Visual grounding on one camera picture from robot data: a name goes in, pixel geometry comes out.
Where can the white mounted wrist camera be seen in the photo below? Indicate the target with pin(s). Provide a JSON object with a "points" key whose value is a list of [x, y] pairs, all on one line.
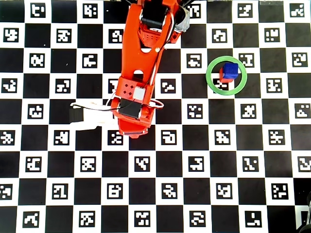
{"points": [[76, 115]]}

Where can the red cube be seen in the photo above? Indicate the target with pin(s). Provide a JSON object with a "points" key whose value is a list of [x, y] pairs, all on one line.
{"points": [[221, 76]]}

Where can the gray duct tape wrap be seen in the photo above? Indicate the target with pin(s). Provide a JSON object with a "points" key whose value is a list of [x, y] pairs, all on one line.
{"points": [[183, 23]]}

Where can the small gray box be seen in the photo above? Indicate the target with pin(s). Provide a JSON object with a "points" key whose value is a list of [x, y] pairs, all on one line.
{"points": [[139, 93]]}

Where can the red robot arm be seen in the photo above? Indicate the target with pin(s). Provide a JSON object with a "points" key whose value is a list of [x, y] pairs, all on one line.
{"points": [[138, 48]]}

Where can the black white marker checkerboard mat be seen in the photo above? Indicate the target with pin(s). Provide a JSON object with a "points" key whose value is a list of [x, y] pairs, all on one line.
{"points": [[155, 170]]}

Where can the blue cube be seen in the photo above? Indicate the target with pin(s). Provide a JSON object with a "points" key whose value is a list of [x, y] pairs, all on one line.
{"points": [[230, 70]]}

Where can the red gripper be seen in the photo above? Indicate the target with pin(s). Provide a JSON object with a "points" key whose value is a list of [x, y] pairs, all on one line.
{"points": [[134, 131]]}

